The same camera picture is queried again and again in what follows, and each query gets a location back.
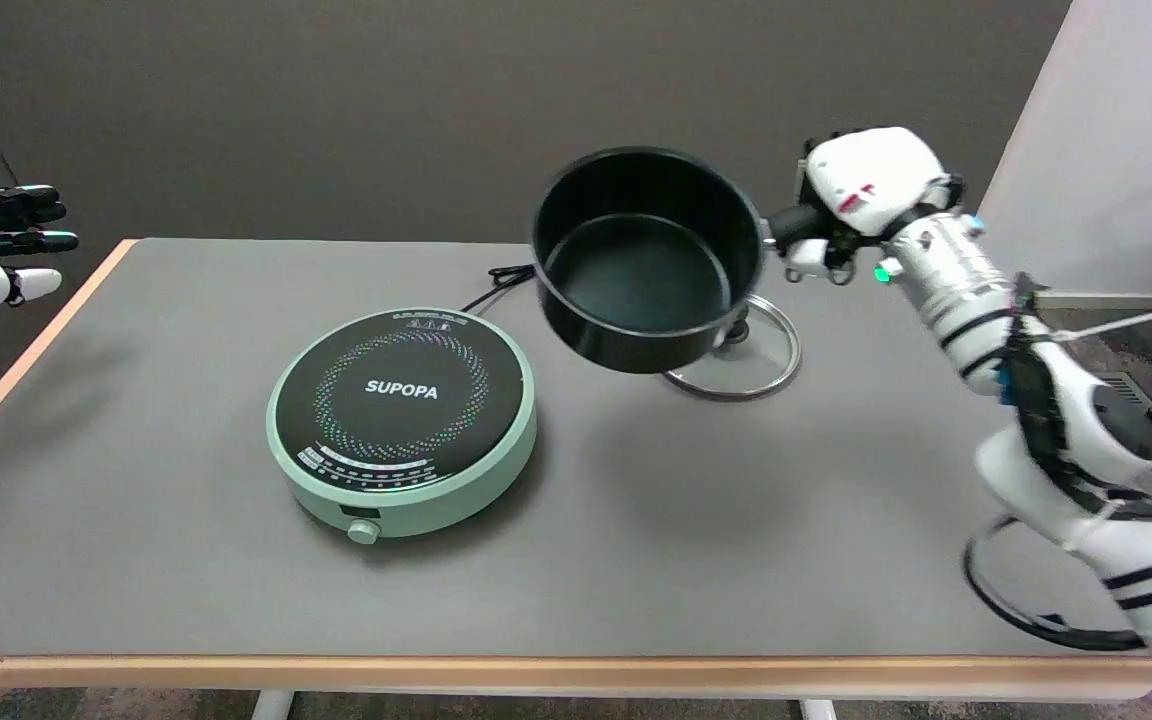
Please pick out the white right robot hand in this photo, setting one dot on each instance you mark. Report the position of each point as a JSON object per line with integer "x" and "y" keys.
{"x": 871, "y": 185}

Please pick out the black soup pot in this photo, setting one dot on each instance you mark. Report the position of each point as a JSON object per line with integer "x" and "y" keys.
{"x": 648, "y": 260}

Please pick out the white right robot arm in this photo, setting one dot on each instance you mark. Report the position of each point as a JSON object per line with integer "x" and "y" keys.
{"x": 1056, "y": 400}

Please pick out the glass pot lid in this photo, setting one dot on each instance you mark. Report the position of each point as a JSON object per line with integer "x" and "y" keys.
{"x": 761, "y": 345}

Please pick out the white partition panel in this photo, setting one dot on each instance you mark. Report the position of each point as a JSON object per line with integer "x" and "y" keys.
{"x": 1106, "y": 150}

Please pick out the floor vent grille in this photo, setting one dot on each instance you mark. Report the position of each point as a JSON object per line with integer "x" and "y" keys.
{"x": 1126, "y": 385}

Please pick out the green induction cooker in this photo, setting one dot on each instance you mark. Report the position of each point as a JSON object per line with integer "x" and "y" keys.
{"x": 402, "y": 420}

